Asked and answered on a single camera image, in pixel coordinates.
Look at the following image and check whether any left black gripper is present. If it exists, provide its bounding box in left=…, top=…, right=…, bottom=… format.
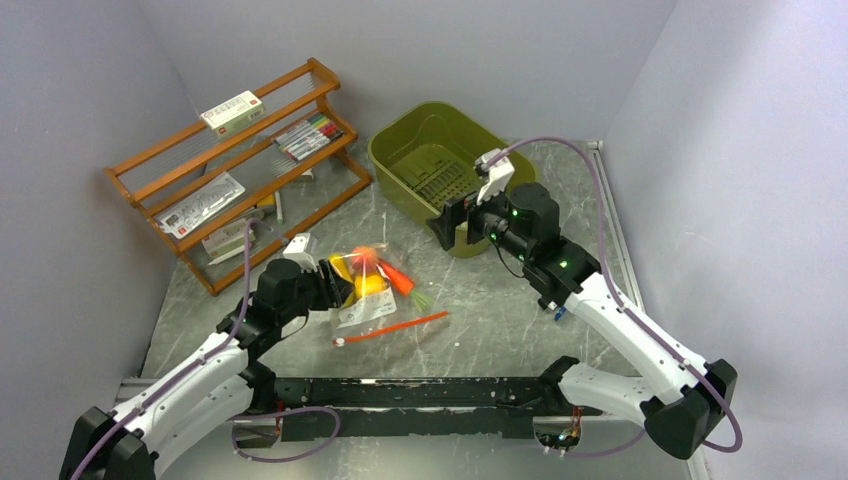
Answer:
left=277, top=257, right=353, bottom=324

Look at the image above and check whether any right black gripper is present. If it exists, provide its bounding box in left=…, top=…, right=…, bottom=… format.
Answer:
left=426, top=177, right=532, bottom=263

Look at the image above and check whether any yellow toy bell pepper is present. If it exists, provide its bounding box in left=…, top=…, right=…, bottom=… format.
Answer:
left=354, top=273, right=389, bottom=299

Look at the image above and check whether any clear zip top bag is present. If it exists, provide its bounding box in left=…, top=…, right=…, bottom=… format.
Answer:
left=329, top=243, right=448, bottom=348

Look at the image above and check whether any orange toy carrot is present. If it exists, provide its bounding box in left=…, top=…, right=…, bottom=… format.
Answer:
left=378, top=259, right=431, bottom=311

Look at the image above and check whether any yellow toy mango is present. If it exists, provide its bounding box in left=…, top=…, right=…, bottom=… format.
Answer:
left=328, top=254, right=353, bottom=283

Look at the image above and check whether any orange toy peach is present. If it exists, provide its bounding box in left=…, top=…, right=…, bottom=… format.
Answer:
left=350, top=246, right=379, bottom=269

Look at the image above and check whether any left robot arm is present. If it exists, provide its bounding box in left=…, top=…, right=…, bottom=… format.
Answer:
left=59, top=259, right=354, bottom=479

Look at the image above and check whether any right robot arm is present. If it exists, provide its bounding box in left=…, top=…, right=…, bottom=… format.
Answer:
left=426, top=182, right=738, bottom=460

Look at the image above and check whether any white green marker pen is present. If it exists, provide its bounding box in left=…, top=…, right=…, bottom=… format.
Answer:
left=273, top=191, right=285, bottom=225

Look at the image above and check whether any olive green plastic basin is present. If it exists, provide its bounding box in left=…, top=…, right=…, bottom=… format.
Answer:
left=368, top=101, right=508, bottom=238

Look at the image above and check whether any small box under shelf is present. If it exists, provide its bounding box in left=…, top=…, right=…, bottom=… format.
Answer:
left=201, top=209, right=265, bottom=265

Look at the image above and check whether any wooden shelf rack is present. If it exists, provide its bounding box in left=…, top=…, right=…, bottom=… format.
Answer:
left=103, top=58, right=372, bottom=296

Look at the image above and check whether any clear flat plastic package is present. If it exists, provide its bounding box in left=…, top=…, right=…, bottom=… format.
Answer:
left=156, top=172, right=246, bottom=239

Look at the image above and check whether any pack of coloured markers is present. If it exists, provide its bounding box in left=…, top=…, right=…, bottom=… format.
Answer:
left=273, top=112, right=344, bottom=162

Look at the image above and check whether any white green box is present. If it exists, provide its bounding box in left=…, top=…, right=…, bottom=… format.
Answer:
left=199, top=90, right=265, bottom=140

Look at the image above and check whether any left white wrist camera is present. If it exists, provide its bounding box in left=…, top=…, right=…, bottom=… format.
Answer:
left=283, top=233, right=317, bottom=272

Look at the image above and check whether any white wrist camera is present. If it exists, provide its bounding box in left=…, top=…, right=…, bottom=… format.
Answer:
left=283, top=233, right=317, bottom=272
left=474, top=149, right=515, bottom=206

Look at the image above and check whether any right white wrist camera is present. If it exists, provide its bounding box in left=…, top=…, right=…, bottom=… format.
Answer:
left=474, top=149, right=515, bottom=206

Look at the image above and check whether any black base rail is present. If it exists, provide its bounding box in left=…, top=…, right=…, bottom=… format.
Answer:
left=241, top=356, right=578, bottom=441

